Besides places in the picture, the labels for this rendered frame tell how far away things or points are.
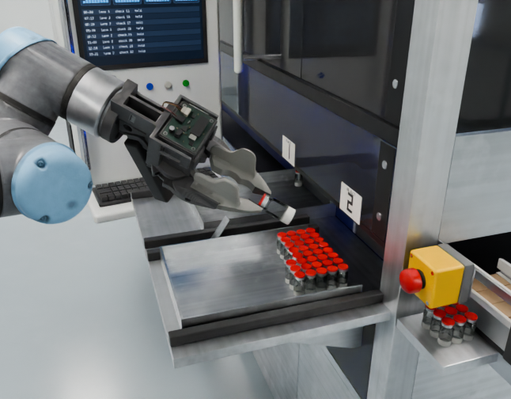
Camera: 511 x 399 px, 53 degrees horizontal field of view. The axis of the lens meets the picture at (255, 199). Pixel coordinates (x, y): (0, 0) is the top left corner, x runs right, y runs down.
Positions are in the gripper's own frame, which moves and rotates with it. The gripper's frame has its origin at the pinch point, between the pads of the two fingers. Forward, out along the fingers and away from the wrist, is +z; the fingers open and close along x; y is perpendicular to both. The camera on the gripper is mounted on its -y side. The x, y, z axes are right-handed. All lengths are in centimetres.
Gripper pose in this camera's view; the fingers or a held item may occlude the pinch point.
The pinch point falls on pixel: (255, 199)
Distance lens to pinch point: 64.2
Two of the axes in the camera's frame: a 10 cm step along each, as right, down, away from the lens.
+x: 4.2, -7.8, 4.7
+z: 8.7, 4.9, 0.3
